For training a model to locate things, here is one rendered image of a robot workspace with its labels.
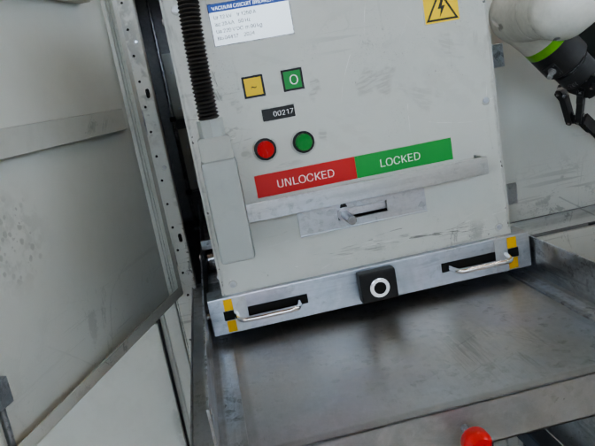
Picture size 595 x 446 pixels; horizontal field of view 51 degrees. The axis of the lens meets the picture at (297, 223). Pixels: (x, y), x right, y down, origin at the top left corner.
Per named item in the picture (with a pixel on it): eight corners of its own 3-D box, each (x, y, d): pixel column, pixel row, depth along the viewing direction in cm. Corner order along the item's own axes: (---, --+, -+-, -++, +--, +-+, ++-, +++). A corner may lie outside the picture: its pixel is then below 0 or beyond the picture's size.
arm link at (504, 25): (503, -27, 120) (467, 19, 121) (540, -37, 108) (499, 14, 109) (550, 21, 124) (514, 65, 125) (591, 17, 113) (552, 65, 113)
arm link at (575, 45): (576, 12, 118) (537, 33, 126) (558, 57, 113) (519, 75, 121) (597, 34, 119) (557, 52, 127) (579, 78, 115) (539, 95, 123)
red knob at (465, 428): (498, 458, 68) (494, 432, 67) (469, 465, 67) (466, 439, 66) (479, 436, 72) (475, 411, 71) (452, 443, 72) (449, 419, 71)
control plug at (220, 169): (256, 258, 87) (231, 134, 83) (221, 266, 87) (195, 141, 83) (251, 246, 95) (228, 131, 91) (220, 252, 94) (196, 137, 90)
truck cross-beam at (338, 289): (532, 265, 105) (529, 231, 104) (214, 337, 99) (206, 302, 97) (517, 257, 110) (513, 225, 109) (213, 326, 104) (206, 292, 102)
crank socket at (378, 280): (400, 297, 99) (396, 268, 98) (364, 306, 99) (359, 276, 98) (395, 293, 102) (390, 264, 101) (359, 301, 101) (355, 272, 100)
